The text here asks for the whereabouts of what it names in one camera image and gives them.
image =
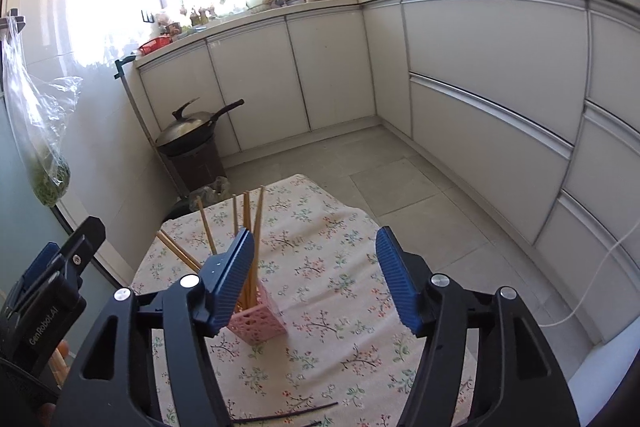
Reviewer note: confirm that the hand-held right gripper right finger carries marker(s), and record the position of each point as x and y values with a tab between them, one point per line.
400	282

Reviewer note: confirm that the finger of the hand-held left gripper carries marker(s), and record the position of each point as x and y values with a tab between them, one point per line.
42	264
87	247

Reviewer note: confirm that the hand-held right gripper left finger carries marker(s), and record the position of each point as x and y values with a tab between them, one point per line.
235	272

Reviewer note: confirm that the pink plastic utensil holder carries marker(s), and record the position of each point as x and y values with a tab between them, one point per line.
260	322

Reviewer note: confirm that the frosted glass door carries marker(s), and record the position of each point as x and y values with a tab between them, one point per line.
20	232

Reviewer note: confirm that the floral tablecloth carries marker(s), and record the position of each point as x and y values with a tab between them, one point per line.
325	257

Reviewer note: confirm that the plastic bag of green vegetables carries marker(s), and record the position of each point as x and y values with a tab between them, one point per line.
50	177

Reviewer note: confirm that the dark green bin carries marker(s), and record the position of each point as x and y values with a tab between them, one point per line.
182	209

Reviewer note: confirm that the crumpled plastic bag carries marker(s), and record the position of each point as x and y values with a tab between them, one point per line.
212	192

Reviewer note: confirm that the dark brown stove stand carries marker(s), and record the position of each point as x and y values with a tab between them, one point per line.
200	169

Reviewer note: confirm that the black wok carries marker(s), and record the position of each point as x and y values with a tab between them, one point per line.
175	148

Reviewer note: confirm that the metal wok lid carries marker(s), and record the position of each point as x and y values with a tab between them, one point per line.
192	127

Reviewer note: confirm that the red plastic basket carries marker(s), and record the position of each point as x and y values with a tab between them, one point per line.
155	46

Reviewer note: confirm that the white kitchen cabinets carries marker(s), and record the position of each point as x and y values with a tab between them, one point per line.
475	57

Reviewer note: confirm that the black wall hook rack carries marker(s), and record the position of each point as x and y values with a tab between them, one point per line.
147	17

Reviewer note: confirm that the wall hook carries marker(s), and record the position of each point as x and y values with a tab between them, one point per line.
12	21

